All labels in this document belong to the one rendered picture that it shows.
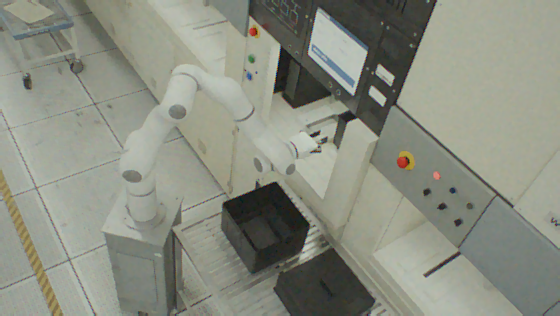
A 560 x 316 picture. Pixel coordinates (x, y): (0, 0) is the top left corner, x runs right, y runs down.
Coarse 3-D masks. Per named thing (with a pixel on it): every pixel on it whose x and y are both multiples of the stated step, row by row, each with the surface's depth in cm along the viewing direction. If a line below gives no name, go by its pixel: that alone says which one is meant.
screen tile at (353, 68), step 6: (342, 36) 175; (342, 42) 176; (348, 42) 173; (348, 48) 175; (354, 48) 172; (336, 54) 181; (342, 54) 178; (354, 54) 173; (336, 60) 182; (342, 60) 179; (348, 60) 177; (354, 60) 174; (360, 60) 172; (348, 66) 178; (354, 66) 175; (354, 72) 176
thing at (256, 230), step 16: (256, 192) 217; (272, 192) 224; (224, 208) 206; (240, 208) 218; (256, 208) 226; (272, 208) 229; (288, 208) 218; (224, 224) 213; (240, 224) 221; (256, 224) 222; (272, 224) 220; (288, 224) 223; (304, 224) 210; (240, 240) 202; (256, 240) 216; (272, 240) 217; (288, 240) 202; (304, 240) 212; (240, 256) 209; (256, 256) 196; (272, 256) 204; (288, 256) 214; (256, 272) 206
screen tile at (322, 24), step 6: (318, 18) 183; (318, 24) 184; (324, 24) 181; (324, 30) 182; (330, 30) 179; (336, 30) 177; (318, 36) 186; (330, 36) 180; (318, 42) 187; (324, 42) 184; (330, 42) 182; (336, 42) 179; (324, 48) 186; (330, 48) 183; (330, 54) 184
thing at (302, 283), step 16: (320, 256) 204; (336, 256) 205; (288, 272) 197; (304, 272) 198; (320, 272) 199; (336, 272) 200; (352, 272) 201; (288, 288) 192; (304, 288) 193; (320, 288) 194; (336, 288) 195; (352, 288) 196; (288, 304) 195; (304, 304) 189; (320, 304) 189; (336, 304) 190; (352, 304) 191; (368, 304) 192
